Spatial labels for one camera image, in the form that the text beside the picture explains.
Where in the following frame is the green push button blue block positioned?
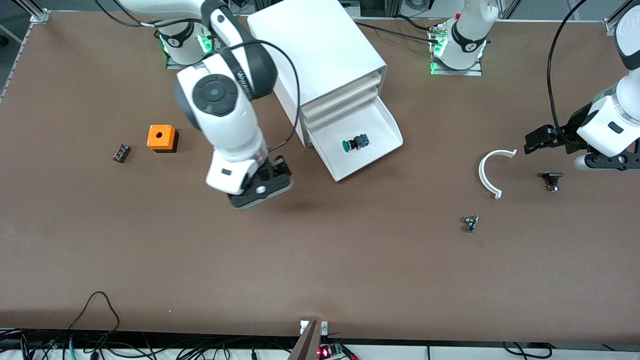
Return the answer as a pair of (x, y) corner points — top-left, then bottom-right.
(342, 132), (372, 153)

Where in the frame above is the white large cabinet drawer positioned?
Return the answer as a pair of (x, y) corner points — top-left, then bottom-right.
(305, 94), (404, 183)

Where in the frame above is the white thin cabinet drawer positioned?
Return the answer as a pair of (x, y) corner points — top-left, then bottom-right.
(301, 71), (382, 119)
(303, 86), (380, 132)

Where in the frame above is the white drawer cabinet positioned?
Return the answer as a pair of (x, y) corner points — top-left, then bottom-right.
(246, 0), (389, 150)

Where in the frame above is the white semicircular pipe clamp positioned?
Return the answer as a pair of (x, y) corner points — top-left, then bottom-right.
(478, 148), (518, 200)

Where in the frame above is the circuit board with red light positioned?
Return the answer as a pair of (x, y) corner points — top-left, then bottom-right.
(315, 342), (352, 360)

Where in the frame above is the black switch with metal pins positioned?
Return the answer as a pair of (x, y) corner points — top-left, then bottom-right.
(541, 171), (565, 193)

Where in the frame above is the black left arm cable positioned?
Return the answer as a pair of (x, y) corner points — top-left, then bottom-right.
(546, 0), (589, 149)

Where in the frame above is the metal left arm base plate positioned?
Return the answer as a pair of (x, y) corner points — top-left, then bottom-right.
(429, 22), (484, 77)

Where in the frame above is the orange button enclosure box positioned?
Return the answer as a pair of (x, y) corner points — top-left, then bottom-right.
(146, 124), (180, 154)

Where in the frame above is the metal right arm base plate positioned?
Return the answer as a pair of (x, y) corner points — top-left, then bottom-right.
(164, 47), (213, 70)

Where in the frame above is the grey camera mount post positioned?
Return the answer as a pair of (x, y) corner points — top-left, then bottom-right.
(287, 320), (329, 360)

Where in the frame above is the black cable across table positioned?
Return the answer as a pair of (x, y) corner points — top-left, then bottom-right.
(349, 15), (444, 45)

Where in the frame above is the black looped cable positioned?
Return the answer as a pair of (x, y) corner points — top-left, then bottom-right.
(67, 291), (121, 334)

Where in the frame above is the black curled cable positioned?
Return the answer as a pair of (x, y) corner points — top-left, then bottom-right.
(502, 341), (554, 360)

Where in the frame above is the tangled black cable bundle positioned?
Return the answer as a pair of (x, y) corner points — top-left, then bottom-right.
(0, 327), (301, 360)

